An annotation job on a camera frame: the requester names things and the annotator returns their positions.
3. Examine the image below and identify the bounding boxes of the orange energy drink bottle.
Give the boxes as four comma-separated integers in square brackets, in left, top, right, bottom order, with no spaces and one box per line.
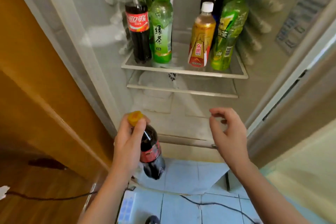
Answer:
[188,1,217,68]

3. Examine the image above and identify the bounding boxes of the cola bottle yellow cap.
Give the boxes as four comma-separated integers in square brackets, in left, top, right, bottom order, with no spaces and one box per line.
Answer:
[128,111,166,180]
[125,0,153,64]

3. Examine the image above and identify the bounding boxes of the glass crisper cover shelf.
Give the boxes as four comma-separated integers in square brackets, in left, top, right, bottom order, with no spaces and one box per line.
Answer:
[127,70,239,98]

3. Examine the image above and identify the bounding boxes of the white power strip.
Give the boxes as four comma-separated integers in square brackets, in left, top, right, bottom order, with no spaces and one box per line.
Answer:
[0,185,11,201]
[118,197,136,222]

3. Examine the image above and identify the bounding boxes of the person's right hand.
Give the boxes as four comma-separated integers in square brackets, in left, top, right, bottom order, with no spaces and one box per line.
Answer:
[209,107,250,170]

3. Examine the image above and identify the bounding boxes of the thick black power cable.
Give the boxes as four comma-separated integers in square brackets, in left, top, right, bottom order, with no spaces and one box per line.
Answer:
[181,195,260,224]

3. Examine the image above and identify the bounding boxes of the printed clear plastic bag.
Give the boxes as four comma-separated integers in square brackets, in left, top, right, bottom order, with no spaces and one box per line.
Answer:
[138,70,179,96]

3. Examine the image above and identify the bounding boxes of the person's left hand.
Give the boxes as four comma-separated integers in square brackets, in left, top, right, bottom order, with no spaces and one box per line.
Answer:
[113,113,151,177]

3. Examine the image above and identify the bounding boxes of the person's left forearm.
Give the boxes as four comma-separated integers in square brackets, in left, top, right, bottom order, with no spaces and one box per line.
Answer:
[78,171,132,224]

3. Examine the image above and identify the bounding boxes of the glass fridge shelf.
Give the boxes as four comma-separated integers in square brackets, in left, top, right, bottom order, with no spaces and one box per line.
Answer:
[121,29,249,79]

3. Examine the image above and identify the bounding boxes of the person's right forearm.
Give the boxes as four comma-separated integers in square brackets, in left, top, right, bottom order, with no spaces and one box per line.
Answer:
[231,163,310,224]

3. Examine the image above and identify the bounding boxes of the blue instruction sticker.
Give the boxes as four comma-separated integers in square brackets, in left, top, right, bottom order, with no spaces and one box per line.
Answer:
[275,0,336,56]

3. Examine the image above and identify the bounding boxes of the long black extension cable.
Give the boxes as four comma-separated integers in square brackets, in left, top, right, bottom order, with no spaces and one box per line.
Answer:
[5,191,98,202]

